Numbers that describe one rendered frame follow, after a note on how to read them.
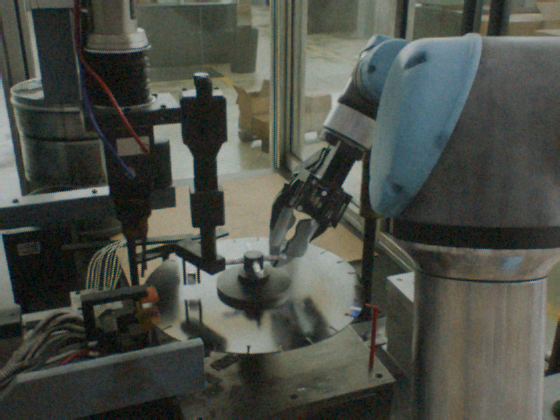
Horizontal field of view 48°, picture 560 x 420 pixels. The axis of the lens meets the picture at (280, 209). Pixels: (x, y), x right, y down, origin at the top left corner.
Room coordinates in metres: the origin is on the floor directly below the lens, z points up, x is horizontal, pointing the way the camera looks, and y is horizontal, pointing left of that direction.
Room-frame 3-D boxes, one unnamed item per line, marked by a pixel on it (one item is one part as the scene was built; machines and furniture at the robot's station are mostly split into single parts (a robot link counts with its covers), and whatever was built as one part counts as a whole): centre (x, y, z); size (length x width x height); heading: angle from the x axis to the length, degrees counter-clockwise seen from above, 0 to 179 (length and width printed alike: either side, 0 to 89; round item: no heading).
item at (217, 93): (0.76, 0.10, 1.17); 0.06 x 0.05 x 0.20; 102
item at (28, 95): (1.47, 0.48, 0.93); 0.31 x 0.31 x 0.36
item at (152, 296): (0.74, 0.22, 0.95); 0.10 x 0.03 x 0.07; 111
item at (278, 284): (0.81, 0.04, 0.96); 0.11 x 0.11 x 0.03
